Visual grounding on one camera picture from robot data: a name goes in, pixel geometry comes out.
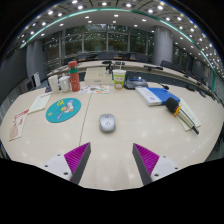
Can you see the white lidded ceramic mug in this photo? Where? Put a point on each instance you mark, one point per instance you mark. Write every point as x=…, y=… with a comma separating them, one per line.
x=64, y=85

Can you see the cream cardboard box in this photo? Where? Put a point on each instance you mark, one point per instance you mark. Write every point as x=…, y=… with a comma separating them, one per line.
x=97, y=77

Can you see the blue and white book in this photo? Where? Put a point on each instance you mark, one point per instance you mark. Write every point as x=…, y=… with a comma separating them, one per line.
x=160, y=94

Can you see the long curved conference desk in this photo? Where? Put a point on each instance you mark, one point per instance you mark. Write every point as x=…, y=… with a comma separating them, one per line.
x=133, y=66

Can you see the grey floor cabinet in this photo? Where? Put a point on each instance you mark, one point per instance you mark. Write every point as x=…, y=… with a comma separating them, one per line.
x=26, y=86

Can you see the colourful sticker sheet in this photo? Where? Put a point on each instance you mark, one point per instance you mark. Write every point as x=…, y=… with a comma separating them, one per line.
x=95, y=89

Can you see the red and white leaflet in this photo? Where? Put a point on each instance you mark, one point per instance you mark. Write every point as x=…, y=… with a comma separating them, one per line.
x=18, y=125

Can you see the green printed paper drink cup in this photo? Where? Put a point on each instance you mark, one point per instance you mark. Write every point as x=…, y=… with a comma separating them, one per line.
x=119, y=79

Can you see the dark gooseneck conference microphone unit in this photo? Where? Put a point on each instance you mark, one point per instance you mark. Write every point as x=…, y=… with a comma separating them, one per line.
x=135, y=82
x=47, y=89

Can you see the stack of white paper cups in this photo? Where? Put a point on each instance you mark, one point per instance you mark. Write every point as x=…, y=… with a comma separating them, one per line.
x=53, y=85

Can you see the round teal cartoon mouse pad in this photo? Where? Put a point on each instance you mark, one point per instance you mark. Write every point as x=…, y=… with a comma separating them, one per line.
x=53, y=115

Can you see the white floor appliance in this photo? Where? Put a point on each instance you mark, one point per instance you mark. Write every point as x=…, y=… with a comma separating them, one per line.
x=36, y=80

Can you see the red bottle with green band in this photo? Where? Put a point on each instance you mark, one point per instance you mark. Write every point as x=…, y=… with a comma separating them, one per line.
x=74, y=80

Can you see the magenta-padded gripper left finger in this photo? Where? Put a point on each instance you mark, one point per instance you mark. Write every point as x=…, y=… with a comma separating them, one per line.
x=78, y=158

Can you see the white printed paper sheet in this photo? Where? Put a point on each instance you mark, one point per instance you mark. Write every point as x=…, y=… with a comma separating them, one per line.
x=40, y=102

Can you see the group of dark office chairs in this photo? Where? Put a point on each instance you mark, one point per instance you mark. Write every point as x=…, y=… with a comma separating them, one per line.
x=141, y=57

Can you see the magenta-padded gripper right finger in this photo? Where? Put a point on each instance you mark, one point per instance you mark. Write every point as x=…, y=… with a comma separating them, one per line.
x=146, y=159

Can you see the silver grey computer mouse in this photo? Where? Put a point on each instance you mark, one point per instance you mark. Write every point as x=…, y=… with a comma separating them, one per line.
x=107, y=124

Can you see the group of ceiling lights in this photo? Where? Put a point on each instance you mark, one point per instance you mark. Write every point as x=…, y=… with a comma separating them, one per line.
x=104, y=3

